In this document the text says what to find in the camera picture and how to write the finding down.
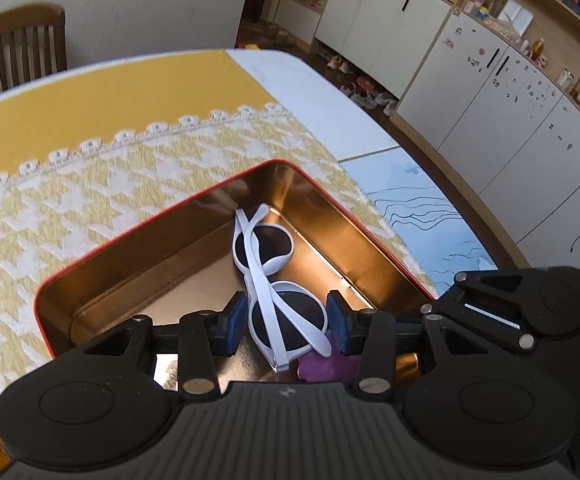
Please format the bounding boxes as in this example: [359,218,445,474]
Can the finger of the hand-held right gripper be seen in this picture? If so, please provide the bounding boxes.
[421,269,538,352]

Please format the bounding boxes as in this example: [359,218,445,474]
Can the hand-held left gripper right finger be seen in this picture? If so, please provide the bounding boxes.
[326,292,491,397]

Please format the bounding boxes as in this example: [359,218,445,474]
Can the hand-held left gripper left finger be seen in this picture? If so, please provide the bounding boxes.
[77,292,248,400]

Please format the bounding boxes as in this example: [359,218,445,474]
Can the white round sunglasses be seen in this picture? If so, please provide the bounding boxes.
[232,204,333,373]

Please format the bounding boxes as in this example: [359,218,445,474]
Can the red-rimmed golden tin box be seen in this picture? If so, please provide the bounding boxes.
[34,159,436,396]

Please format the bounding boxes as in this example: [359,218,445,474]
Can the purple soft toy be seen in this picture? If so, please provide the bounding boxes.
[297,347,363,383]

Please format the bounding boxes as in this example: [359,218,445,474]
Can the pale blue printed mat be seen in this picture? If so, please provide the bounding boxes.
[342,147,498,298]

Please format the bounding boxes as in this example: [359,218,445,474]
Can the long white sideboard cabinet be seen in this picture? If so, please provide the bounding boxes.
[395,10,580,271]

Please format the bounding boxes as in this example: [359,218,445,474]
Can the yellow houndstooth lace-trimmed cloth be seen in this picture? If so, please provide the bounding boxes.
[0,102,441,421]

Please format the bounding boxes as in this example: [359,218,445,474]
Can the dark red shoe pair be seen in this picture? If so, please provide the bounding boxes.
[341,77,371,99]

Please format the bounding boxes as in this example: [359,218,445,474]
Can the plain yellow table mat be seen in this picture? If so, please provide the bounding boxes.
[0,49,291,196]

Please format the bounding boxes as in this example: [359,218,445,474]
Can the white open box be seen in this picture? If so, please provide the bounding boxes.
[499,0,537,37]

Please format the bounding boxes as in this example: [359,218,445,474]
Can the white two-door cabinet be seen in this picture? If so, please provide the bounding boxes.
[314,0,453,100]

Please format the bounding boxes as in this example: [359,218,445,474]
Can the open white shelf unit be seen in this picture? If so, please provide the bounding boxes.
[270,0,341,47]

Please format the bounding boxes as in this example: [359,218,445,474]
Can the brown wooden chair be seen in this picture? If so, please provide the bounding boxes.
[0,4,68,106]

